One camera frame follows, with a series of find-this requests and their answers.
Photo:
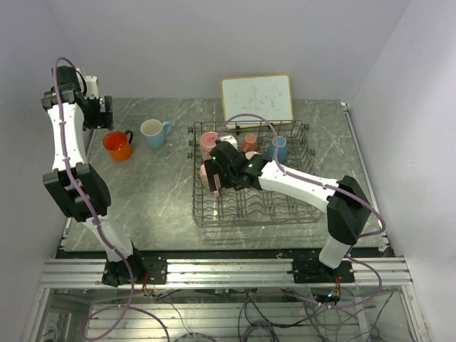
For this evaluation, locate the pink faceted mug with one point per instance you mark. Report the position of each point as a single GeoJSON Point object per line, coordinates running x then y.
{"type": "Point", "coordinates": [205, 180]}

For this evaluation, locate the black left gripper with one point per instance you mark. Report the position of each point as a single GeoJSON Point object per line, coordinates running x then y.
{"type": "Point", "coordinates": [104, 120]}

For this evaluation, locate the yellow framed whiteboard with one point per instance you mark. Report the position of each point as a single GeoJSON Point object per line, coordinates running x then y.
{"type": "Point", "coordinates": [268, 96]}

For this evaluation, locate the grey wire dish rack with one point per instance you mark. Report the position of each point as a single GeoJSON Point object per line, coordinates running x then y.
{"type": "Point", "coordinates": [252, 207]}

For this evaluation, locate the salmon pink mug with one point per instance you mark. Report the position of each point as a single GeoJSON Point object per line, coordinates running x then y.
{"type": "Point", "coordinates": [249, 155]}

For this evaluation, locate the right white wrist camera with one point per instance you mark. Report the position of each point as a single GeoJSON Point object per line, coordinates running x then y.
{"type": "Point", "coordinates": [230, 139]}

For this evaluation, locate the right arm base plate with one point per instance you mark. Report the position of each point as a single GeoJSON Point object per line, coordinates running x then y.
{"type": "Point", "coordinates": [307, 269]}

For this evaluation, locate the pink patterned mug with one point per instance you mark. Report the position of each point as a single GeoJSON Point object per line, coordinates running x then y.
{"type": "Point", "coordinates": [207, 142]}

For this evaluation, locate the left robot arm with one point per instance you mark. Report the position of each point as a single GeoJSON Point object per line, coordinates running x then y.
{"type": "Point", "coordinates": [74, 106]}

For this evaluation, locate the small coral mug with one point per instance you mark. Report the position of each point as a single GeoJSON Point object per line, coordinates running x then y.
{"type": "Point", "coordinates": [250, 143]}

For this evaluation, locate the light blue mug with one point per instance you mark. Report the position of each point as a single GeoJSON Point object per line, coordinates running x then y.
{"type": "Point", "coordinates": [155, 132]}

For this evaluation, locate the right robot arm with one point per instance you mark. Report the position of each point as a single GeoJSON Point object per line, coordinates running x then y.
{"type": "Point", "coordinates": [343, 201]}

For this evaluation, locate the aluminium frame rail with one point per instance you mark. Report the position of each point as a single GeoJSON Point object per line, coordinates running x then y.
{"type": "Point", "coordinates": [218, 273]}

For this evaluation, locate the orange mug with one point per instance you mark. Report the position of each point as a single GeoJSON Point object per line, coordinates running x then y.
{"type": "Point", "coordinates": [118, 145]}

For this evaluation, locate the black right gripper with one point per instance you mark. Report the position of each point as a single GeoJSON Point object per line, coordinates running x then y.
{"type": "Point", "coordinates": [211, 168]}

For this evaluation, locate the dark blue textured mug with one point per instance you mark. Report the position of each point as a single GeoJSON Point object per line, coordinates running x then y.
{"type": "Point", "coordinates": [280, 144]}

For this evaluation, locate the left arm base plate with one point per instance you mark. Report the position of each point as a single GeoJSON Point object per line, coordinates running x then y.
{"type": "Point", "coordinates": [146, 267]}

